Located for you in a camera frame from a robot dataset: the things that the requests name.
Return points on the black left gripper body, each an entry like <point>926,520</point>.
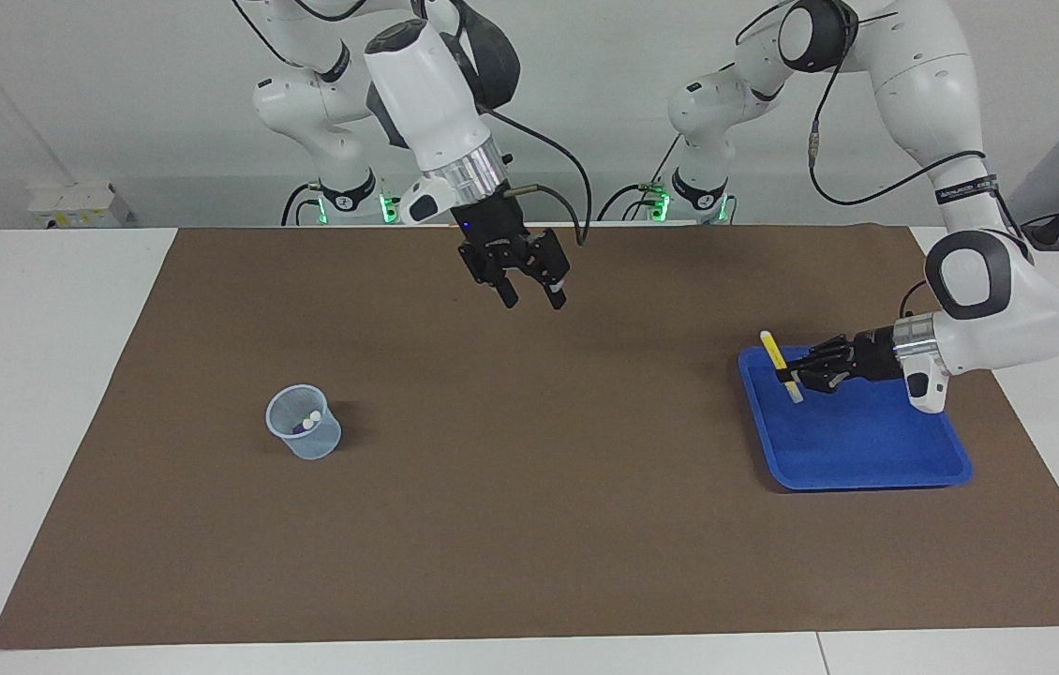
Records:
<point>872,356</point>

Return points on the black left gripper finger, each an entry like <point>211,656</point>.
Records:
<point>820,379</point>
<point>827,352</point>

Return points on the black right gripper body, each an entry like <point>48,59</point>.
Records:
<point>501,239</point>

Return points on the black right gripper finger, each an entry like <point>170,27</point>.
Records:
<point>495,272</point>
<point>556,272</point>

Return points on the yellow marker pen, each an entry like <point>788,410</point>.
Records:
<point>773,352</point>

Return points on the purple marker pen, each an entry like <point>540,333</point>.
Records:
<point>306,425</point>

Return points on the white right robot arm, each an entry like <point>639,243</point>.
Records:
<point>426,94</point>

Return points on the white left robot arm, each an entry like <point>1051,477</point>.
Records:
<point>923,84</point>

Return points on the blue plastic tray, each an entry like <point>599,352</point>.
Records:
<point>867,450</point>

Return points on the translucent plastic cup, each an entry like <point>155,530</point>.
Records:
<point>314,445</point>

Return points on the brown table mat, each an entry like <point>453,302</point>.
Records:
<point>529,525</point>

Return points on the white box with yellow labels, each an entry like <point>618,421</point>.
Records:
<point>80,204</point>

